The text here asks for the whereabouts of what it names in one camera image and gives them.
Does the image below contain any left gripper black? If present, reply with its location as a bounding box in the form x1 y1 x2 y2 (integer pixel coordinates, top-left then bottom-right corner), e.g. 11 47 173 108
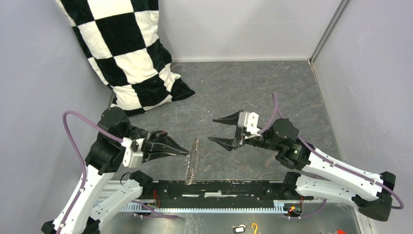
121 123 190 161

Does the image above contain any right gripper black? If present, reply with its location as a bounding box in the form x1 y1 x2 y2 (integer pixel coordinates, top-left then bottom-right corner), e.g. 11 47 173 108
208 109 281 152

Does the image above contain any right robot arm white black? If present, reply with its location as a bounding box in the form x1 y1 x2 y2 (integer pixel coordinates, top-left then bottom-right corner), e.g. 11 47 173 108
209 111 396 222

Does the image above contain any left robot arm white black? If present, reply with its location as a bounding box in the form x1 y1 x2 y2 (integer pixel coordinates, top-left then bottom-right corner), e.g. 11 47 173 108
41 107 189 234

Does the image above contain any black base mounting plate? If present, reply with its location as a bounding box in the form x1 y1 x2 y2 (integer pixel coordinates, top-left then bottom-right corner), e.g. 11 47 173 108
139 180 314 209

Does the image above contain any orange carabiner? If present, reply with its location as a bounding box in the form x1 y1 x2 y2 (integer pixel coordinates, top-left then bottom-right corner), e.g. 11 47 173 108
250 223 260 234

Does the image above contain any key with black tag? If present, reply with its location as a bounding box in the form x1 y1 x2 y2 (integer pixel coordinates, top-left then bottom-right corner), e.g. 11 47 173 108
232 225 246 234

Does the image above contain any black white checkered pillow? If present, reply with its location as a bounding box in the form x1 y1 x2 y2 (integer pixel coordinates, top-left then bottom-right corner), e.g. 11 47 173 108
57 0 195 116

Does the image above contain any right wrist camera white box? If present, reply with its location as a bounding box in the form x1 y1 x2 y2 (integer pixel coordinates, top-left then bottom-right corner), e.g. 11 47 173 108
237 111 260 137

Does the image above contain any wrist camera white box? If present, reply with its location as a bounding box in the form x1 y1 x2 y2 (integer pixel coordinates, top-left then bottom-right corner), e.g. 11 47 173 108
121 137 144 168
237 111 260 137

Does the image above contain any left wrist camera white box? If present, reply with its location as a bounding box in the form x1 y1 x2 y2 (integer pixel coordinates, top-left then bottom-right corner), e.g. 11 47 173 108
121 137 144 168

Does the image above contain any white toothed cable duct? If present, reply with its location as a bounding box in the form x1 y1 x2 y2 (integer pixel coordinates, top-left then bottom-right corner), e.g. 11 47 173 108
120 201 301 215

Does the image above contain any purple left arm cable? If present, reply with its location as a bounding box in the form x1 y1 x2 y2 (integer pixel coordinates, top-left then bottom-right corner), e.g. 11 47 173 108
55 110 125 234

